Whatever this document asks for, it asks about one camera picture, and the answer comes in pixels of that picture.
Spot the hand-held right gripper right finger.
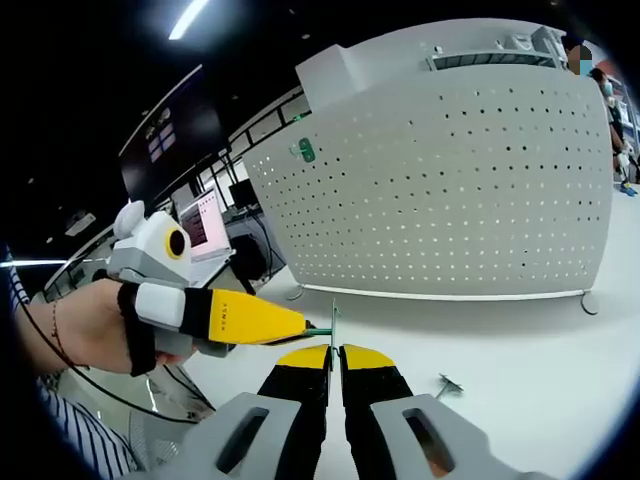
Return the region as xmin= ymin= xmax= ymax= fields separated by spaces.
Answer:
xmin=339 ymin=343 xmax=531 ymax=480

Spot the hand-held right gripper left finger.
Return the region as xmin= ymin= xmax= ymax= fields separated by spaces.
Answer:
xmin=179 ymin=343 xmax=334 ymax=480

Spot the green hook assembly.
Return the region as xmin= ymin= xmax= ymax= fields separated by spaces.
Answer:
xmin=434 ymin=372 xmax=465 ymax=400
xmin=303 ymin=298 xmax=345 ymax=359
xmin=289 ymin=137 xmax=316 ymax=164

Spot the white perforated mounting plate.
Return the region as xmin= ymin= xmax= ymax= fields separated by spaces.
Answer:
xmin=243 ymin=62 xmax=614 ymax=316

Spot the person's left hand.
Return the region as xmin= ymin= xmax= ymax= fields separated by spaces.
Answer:
xmin=62 ymin=278 xmax=187 ymax=377

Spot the silver laptop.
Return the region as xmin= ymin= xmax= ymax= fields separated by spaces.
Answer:
xmin=177 ymin=187 xmax=237 ymax=290

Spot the small black monitor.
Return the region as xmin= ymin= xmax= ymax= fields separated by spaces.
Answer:
xmin=228 ymin=178 xmax=260 ymax=210

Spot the person's arm, striped sleeve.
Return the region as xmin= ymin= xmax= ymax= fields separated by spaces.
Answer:
xmin=0 ymin=242 xmax=139 ymax=480

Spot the ceiling light strip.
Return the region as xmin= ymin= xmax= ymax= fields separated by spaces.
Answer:
xmin=168 ymin=0 xmax=210 ymax=41

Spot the white cabinet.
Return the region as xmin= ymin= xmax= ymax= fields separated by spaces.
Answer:
xmin=294 ymin=19 xmax=574 ymax=116

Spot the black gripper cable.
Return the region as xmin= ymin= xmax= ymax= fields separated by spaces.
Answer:
xmin=7 ymin=277 xmax=206 ymax=426

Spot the red string bracelet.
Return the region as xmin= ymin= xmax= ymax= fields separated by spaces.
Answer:
xmin=49 ymin=298 xmax=91 ymax=370

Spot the large black wall display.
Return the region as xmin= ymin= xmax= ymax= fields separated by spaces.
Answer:
xmin=118 ymin=63 xmax=229 ymax=201

